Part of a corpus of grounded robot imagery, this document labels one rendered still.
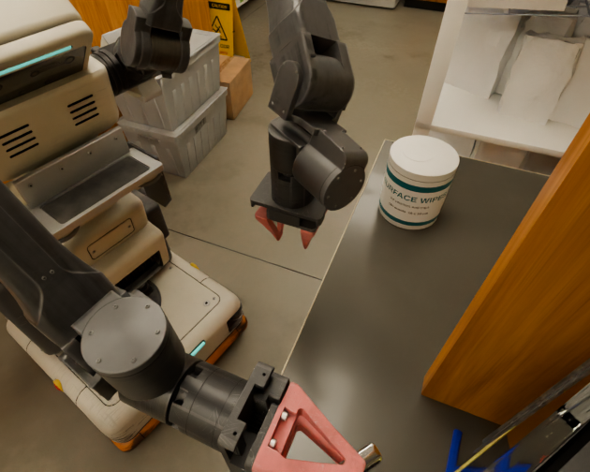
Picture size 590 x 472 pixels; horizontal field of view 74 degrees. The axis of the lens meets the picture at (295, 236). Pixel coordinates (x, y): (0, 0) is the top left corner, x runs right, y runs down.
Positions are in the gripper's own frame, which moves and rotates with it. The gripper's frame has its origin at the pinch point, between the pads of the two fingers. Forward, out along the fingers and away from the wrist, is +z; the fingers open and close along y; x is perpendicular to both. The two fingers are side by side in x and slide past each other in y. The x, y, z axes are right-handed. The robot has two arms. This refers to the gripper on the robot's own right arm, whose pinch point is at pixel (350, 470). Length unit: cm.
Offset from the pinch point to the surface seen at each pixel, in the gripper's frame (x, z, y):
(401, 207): 53, -4, -20
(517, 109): 112, 17, -24
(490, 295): 19.6, 7.9, 1.7
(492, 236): 58, 15, -25
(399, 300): 35.2, 1.1, -25.6
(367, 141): 219, -44, -118
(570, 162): 20.2, 7.5, 17.4
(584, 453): 11.3, 19.7, -5.8
